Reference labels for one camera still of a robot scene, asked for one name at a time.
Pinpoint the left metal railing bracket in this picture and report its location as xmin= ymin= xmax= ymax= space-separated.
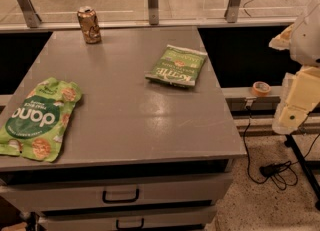
xmin=7 ymin=0 xmax=43 ymax=29

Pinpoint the right metal railing bracket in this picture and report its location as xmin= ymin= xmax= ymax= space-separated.
xmin=224 ymin=0 xmax=241 ymax=23

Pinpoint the black power cable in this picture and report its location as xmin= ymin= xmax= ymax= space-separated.
xmin=242 ymin=106 xmax=320 ymax=191

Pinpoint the green rice chip bag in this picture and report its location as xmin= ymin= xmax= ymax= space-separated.
xmin=0 ymin=78 xmax=82 ymax=162

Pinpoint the upper grey drawer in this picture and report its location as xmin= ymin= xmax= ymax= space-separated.
xmin=1 ymin=173 xmax=232 ymax=213

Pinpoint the middle metal railing bracket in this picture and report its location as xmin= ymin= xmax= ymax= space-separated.
xmin=148 ymin=0 xmax=159 ymax=25

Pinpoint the lower grey drawer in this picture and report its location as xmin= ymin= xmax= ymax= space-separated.
xmin=38 ymin=206 xmax=217 ymax=231

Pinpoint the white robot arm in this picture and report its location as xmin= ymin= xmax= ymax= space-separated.
xmin=269 ymin=0 xmax=320 ymax=135

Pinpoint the orange tape roll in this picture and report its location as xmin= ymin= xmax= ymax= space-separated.
xmin=252 ymin=81 xmax=271 ymax=97

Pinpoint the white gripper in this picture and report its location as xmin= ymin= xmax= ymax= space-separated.
xmin=269 ymin=24 xmax=320 ymax=135

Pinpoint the black stand leg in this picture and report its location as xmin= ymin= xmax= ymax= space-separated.
xmin=285 ymin=135 xmax=320 ymax=211

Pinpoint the green Kettle chip bag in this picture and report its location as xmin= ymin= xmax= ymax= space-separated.
xmin=145 ymin=45 xmax=207 ymax=88

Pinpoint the gold soda can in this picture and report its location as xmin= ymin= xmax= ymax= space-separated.
xmin=77 ymin=6 xmax=101 ymax=44

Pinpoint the grey drawer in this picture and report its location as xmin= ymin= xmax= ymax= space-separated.
xmin=38 ymin=206 xmax=217 ymax=231
xmin=1 ymin=173 xmax=232 ymax=213

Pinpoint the metal railing bracket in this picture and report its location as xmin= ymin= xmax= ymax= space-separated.
xmin=148 ymin=0 xmax=159 ymax=25
xmin=7 ymin=0 xmax=43 ymax=29
xmin=224 ymin=0 xmax=241 ymax=23

